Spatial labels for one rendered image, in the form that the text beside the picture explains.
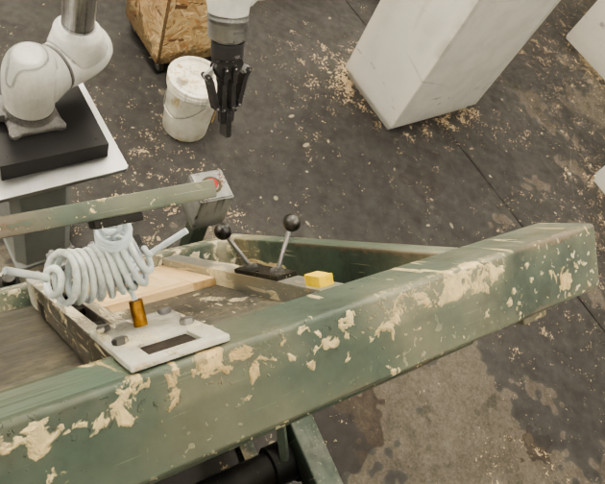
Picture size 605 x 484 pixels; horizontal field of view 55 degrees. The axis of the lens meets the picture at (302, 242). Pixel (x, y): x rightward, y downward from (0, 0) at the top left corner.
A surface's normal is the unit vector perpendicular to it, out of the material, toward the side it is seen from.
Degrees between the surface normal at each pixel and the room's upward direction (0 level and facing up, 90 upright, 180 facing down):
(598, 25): 90
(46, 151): 2
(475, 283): 33
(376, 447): 0
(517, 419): 0
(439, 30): 90
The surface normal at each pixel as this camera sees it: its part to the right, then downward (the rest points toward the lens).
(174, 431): 0.51, 0.04
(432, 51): -0.79, 0.30
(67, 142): 0.36, -0.49
